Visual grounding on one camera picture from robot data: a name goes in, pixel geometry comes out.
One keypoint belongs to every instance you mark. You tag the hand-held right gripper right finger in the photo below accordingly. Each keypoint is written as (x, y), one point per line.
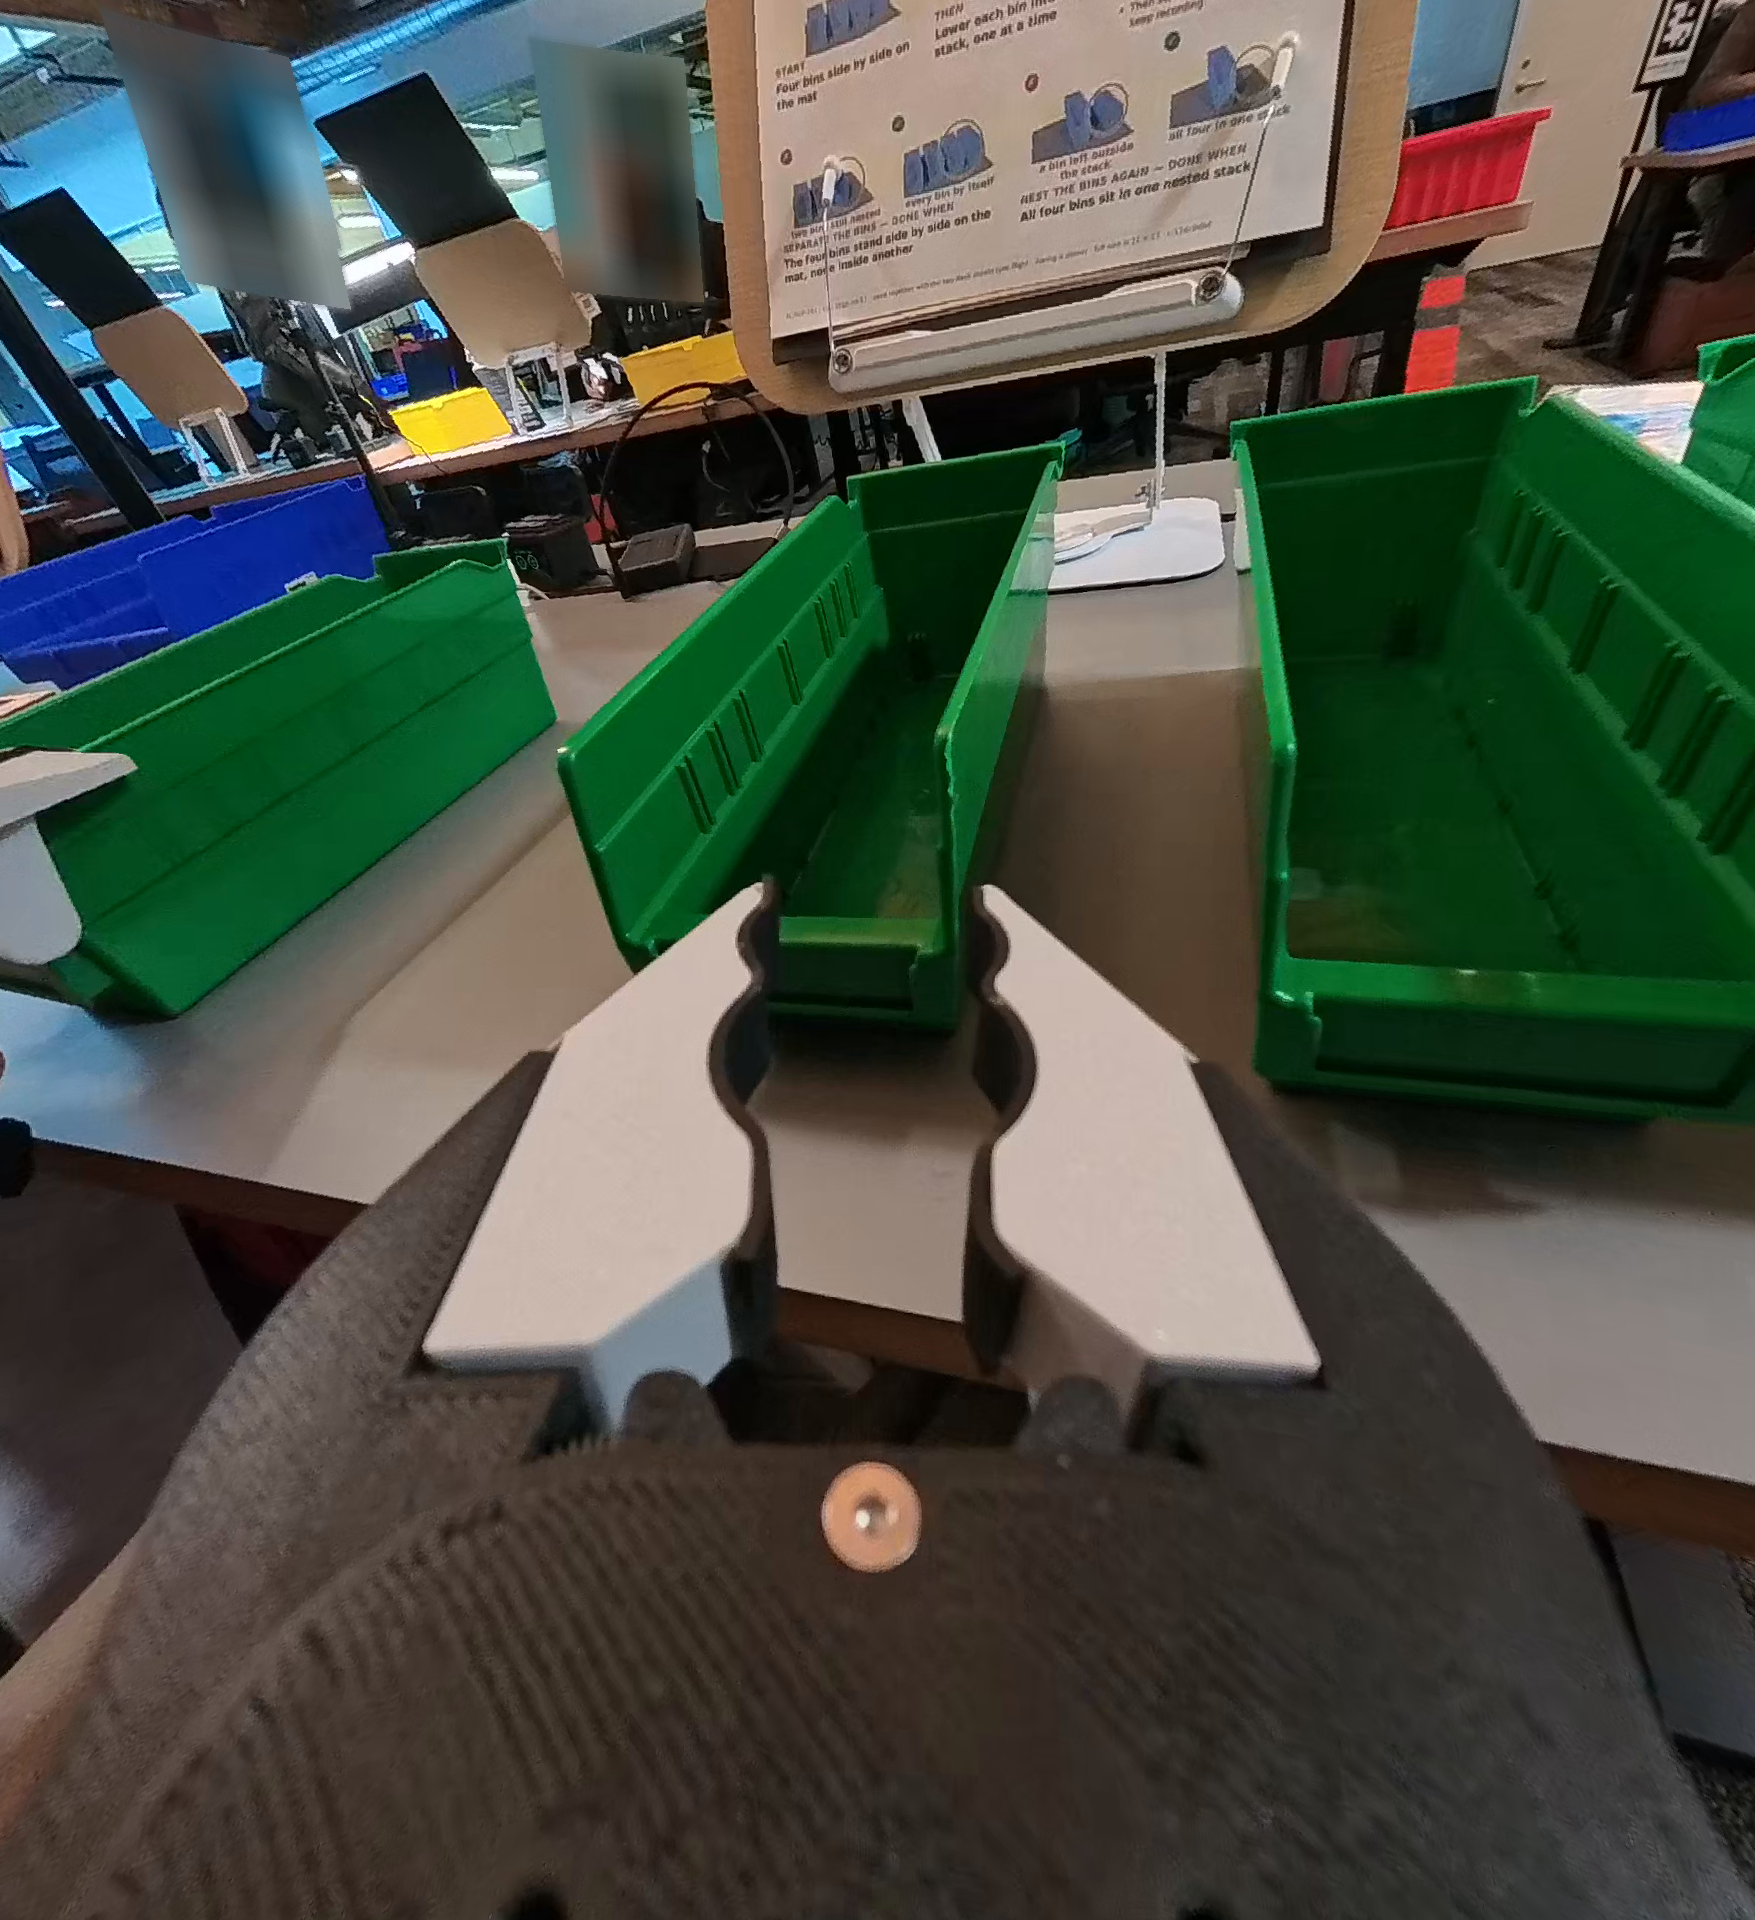
(1152, 1203)

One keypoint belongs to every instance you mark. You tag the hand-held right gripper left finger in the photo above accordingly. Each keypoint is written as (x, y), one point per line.
(592, 1203)

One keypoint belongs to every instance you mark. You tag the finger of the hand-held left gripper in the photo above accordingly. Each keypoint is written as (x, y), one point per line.
(19, 773)

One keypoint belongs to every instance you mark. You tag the grey desk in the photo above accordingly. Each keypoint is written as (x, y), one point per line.
(1571, 1277)

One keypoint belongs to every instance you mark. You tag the blue plastic bin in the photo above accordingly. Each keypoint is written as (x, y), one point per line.
(219, 572)
(1724, 121)

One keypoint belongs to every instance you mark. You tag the large yellow bin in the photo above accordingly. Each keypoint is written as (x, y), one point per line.
(686, 367)
(453, 422)

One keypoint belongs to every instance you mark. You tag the clear acrylic sign holder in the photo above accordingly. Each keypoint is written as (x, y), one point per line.
(542, 391)

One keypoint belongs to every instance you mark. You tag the black power adapter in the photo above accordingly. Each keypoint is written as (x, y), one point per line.
(654, 559)

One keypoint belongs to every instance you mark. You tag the orange traffic cone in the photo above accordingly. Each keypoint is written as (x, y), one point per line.
(1438, 331)

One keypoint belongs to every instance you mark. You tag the wooden document stand white base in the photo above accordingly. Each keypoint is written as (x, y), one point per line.
(1383, 180)

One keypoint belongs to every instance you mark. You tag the red plastic bin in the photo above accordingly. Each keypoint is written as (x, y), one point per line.
(1467, 174)

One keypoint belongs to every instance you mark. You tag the black white marker sign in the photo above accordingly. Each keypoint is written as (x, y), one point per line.
(1676, 38)

